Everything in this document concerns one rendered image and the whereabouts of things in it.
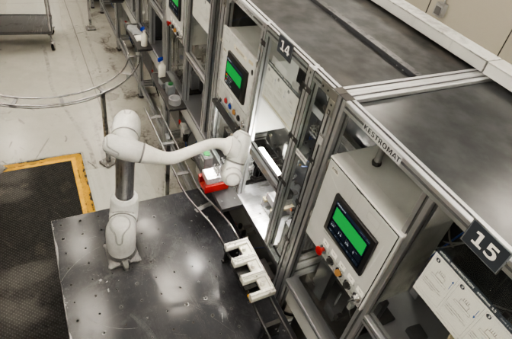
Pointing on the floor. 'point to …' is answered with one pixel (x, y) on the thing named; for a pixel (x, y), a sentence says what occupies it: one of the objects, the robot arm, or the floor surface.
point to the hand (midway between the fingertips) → (222, 162)
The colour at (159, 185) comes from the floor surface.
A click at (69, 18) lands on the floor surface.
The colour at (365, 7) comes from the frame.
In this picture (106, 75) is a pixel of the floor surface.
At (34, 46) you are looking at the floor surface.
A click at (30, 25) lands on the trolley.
